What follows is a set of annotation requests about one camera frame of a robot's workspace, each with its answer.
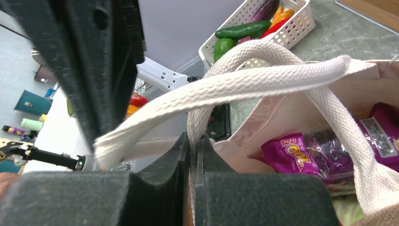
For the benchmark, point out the purple snack bag shelf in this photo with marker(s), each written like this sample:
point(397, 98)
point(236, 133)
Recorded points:
point(320, 152)

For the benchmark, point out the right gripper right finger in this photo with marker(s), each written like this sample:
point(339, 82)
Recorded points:
point(227, 198)

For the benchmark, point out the purple eggplant toy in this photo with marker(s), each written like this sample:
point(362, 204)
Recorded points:
point(265, 11)

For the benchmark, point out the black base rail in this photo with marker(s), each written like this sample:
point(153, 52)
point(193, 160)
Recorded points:
point(219, 123)

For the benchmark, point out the white perforated basket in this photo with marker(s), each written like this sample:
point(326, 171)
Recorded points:
point(297, 27)

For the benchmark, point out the brown burlap grocery bag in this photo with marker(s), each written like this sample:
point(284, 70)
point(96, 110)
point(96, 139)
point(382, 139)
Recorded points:
point(293, 95)

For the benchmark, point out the pink sweet potato toy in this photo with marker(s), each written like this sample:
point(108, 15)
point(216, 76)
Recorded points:
point(244, 40)

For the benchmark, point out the green cabbage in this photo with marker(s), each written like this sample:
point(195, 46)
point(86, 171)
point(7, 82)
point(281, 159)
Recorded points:
point(347, 209)

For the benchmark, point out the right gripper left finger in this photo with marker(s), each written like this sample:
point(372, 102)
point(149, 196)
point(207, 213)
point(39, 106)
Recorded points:
point(152, 197)

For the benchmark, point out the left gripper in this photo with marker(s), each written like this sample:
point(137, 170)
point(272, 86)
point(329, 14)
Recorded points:
point(93, 48)

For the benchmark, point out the red pepper toy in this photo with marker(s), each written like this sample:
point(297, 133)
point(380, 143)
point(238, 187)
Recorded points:
point(275, 27)

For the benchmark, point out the green cucumber toy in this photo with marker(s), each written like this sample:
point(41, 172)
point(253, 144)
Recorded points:
point(253, 29)

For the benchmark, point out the teal bin in background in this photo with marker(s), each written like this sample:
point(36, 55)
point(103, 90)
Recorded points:
point(33, 104)

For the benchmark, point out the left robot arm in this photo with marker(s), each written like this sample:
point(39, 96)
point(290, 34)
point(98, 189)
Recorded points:
point(162, 75)

